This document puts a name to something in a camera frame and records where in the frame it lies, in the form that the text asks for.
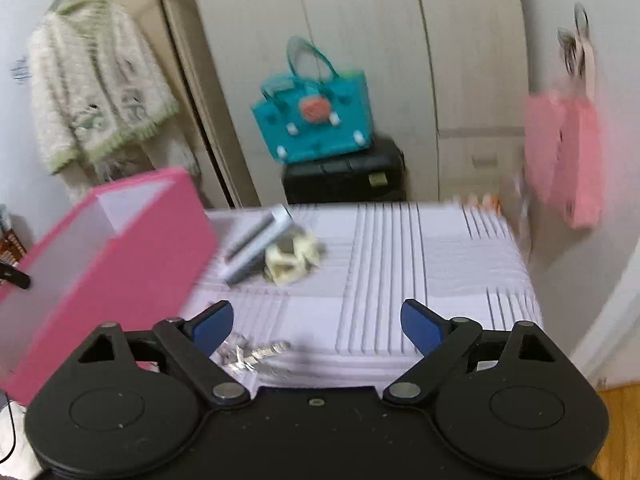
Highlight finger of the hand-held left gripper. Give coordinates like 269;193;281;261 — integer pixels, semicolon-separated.
0;260;32;289

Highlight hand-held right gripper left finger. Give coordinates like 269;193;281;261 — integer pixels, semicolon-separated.
77;300;251;407

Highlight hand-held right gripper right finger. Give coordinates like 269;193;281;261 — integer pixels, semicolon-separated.
382;299;556;407

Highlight silver metal chain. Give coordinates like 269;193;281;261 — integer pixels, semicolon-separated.
215;337;293;377

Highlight white device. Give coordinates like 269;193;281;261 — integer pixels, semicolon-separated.
220;205;293;286

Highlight pink cardboard box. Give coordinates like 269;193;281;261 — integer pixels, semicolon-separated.
0;166;221;406

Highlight cream hair claw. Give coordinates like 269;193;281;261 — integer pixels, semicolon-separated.
263;232;327;286

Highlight striped white bed sheet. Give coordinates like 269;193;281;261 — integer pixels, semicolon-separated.
185;201;545;391

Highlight black hard suitcase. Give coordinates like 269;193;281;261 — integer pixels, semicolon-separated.
281;135;407;206

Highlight white green knit sweater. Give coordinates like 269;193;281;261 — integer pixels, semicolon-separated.
27;0;181;177

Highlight pink plastic bag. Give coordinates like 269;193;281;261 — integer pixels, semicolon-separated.
522;87;604;231

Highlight teal handbag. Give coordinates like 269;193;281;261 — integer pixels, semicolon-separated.
250;36;373;164

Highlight beige wardrobe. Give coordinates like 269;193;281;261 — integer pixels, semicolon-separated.
150;0;532;209

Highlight metal wall hook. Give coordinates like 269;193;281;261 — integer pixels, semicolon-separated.
557;4;597;97

